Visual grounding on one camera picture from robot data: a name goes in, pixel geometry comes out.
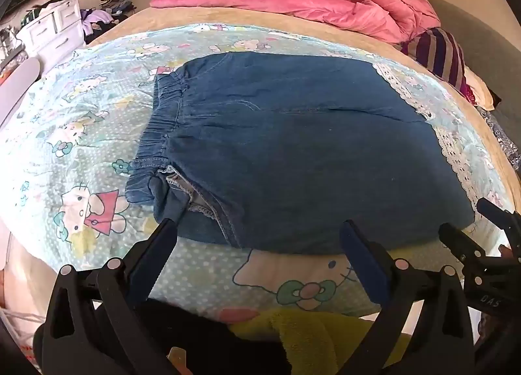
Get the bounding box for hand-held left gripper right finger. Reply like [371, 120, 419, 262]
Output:
[340, 219, 476, 375]

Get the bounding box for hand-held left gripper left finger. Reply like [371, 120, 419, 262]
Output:
[35, 217, 180, 375]

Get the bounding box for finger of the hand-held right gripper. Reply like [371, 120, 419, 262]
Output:
[475, 197, 521, 237]
[438, 222, 487, 268]

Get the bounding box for blue denim pants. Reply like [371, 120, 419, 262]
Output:
[125, 51, 476, 256]

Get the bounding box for blue floral cloth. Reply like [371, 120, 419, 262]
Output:
[480, 107, 521, 174]

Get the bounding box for black cloth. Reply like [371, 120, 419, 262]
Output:
[138, 298, 294, 375]

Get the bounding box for yellow-green towel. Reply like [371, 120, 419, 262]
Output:
[229, 308, 412, 375]

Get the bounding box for cream cloth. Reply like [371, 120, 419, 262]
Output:
[464, 67, 496, 112]

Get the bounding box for light blue cartoon printed blanket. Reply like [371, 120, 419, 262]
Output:
[0, 22, 517, 319]

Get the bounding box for grey padded headboard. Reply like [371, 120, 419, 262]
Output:
[419, 0, 521, 125]

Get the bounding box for purple striped cloth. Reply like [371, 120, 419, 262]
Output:
[401, 27, 475, 104]

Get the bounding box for pale lilac board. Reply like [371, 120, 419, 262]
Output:
[0, 57, 41, 128]

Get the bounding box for pink pillow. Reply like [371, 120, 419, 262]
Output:
[346, 0, 442, 40]

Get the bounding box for white drawer cabinet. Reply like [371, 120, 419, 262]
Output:
[14, 0, 88, 63]

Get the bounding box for pile of dark clothes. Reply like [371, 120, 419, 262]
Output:
[80, 0, 137, 45]

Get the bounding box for tan bed sheet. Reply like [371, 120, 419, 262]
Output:
[87, 5, 521, 213]

